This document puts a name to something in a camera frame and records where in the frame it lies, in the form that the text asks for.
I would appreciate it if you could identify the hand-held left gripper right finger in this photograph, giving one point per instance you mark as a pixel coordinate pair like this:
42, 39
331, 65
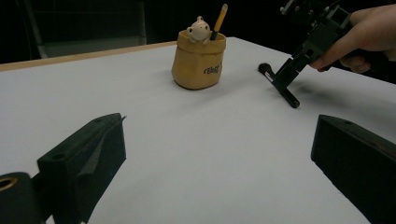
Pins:
358, 165

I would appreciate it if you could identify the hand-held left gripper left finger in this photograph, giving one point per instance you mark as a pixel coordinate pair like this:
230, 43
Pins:
81, 161

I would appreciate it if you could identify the black makeup brush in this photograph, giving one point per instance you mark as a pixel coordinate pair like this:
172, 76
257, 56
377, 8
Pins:
292, 102

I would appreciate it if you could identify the thin black orange-tipped brush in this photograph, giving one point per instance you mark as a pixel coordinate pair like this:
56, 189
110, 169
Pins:
219, 20

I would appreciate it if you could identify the tan bear pen holder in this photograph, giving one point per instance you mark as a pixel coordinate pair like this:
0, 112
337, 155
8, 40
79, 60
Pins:
196, 65

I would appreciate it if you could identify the white table cover sheet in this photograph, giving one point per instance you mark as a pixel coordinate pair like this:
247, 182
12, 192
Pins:
186, 140

